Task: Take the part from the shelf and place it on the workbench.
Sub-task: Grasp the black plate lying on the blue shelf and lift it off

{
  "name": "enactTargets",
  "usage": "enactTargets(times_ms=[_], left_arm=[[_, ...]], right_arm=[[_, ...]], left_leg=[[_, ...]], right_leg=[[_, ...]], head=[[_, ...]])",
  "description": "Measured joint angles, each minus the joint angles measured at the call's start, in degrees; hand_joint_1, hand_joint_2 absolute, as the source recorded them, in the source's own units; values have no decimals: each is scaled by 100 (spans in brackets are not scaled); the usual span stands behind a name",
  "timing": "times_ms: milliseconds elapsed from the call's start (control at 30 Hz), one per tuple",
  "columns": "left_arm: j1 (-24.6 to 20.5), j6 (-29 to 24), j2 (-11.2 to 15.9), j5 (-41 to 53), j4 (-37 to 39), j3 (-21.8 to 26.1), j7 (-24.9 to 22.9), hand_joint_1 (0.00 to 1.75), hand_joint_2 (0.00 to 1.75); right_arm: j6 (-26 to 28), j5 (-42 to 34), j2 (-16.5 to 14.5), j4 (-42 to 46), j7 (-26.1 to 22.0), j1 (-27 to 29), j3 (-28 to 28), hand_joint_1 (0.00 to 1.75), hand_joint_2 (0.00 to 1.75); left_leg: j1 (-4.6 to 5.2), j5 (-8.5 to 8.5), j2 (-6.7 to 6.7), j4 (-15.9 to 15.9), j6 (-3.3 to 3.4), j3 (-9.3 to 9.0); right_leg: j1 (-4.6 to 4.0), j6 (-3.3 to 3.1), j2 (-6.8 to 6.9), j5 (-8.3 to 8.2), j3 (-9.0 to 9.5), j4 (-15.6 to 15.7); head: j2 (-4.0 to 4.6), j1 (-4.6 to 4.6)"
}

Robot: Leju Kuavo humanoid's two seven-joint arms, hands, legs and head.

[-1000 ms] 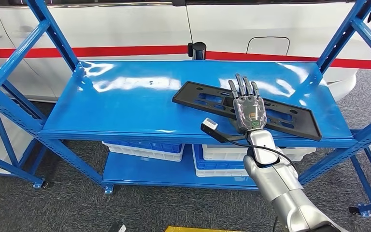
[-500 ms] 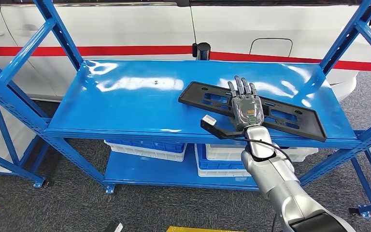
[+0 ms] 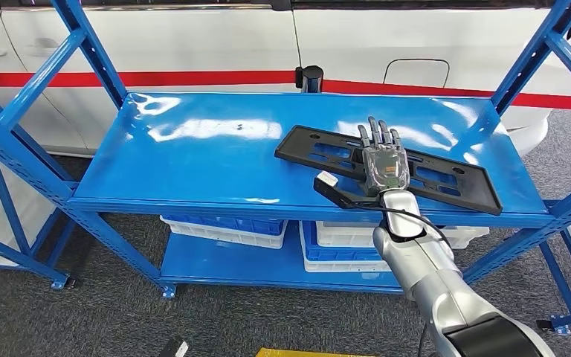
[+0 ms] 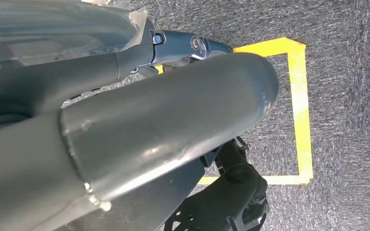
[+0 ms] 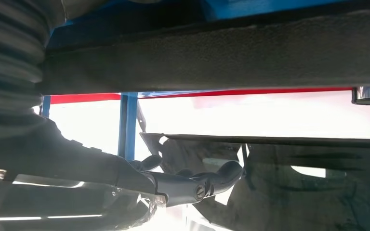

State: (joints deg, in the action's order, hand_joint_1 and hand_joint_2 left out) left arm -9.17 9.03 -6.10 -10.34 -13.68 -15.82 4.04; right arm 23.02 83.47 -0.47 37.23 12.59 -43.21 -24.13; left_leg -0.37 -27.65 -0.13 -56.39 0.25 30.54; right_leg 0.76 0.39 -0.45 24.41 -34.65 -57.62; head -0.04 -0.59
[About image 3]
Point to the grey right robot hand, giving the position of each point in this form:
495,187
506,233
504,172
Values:
386,167

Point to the black plastic plate bracket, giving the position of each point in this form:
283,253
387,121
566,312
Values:
463,187

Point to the white vehicle with red stripe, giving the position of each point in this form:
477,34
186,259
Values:
192,44

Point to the black right camera mount bracket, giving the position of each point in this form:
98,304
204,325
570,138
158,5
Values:
349,199

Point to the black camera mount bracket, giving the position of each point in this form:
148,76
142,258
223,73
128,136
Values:
167,347
349,199

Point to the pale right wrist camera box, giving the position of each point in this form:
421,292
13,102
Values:
327,179

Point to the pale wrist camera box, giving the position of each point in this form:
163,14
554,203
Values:
182,349
327,179

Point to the black barrier post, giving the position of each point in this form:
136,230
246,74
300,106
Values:
310,79

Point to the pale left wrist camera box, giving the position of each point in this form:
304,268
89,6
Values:
182,349

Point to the black left camera mount bracket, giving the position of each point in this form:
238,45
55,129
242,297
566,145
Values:
167,347

